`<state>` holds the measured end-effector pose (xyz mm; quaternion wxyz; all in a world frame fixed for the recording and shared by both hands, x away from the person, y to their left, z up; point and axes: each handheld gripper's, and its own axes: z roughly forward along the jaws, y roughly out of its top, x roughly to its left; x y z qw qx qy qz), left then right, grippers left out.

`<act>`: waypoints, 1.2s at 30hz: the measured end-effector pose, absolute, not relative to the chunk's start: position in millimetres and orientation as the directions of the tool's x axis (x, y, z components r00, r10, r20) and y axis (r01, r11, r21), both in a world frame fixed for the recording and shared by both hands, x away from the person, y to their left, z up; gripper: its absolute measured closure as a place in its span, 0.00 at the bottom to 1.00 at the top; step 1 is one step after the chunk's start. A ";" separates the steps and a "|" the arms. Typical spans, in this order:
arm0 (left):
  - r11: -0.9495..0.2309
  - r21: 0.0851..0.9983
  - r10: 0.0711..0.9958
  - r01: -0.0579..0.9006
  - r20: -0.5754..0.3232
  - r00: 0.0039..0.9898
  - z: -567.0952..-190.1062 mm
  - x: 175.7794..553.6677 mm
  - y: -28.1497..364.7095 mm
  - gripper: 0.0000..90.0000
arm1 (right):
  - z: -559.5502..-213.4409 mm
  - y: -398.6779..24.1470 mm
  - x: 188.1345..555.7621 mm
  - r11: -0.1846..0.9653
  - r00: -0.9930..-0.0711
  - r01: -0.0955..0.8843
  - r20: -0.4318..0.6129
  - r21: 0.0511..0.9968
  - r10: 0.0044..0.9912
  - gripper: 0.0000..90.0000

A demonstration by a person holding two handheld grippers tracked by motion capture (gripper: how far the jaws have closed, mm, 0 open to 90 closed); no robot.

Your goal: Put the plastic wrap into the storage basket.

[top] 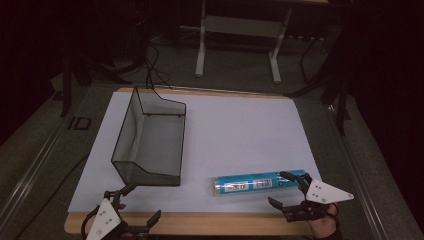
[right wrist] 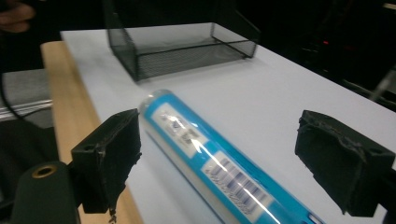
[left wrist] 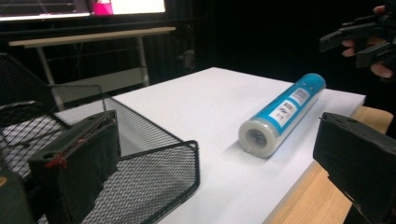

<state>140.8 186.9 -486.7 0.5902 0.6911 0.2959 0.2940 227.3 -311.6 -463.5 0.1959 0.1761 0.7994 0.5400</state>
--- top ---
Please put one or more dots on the black floor bracket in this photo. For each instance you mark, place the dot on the black floor bracket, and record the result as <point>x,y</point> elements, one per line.
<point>80,123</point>

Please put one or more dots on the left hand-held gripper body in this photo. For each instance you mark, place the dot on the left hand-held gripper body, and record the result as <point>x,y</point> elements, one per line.
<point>106,220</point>

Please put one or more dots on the person's left hand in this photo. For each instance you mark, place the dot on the person's left hand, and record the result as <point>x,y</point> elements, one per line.
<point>122,206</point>

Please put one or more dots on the metal floor rail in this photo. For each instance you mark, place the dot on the metal floor rail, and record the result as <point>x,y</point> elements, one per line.
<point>356,166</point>
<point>30,170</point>

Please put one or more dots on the white table sheet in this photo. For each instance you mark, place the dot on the white table sheet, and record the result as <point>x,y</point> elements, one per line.
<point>233,133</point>

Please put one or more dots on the white metal desk frame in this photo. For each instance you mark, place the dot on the white metal desk frame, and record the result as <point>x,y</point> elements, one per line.
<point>240,26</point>

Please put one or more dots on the person's right hand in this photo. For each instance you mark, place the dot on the person's right hand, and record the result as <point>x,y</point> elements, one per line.
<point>325,226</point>

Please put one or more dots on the blue cylindrical tube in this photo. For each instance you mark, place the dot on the blue cylindrical tube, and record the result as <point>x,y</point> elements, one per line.
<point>246,184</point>

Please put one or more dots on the black metal stand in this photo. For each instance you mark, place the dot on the black metal stand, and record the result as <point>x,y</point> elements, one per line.
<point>66,86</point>
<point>340,86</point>

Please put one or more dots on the black mesh basket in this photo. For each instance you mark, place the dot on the black mesh basket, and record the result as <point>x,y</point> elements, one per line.
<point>150,143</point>

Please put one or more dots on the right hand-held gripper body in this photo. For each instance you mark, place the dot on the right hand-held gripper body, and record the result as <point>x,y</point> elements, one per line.
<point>325,193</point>

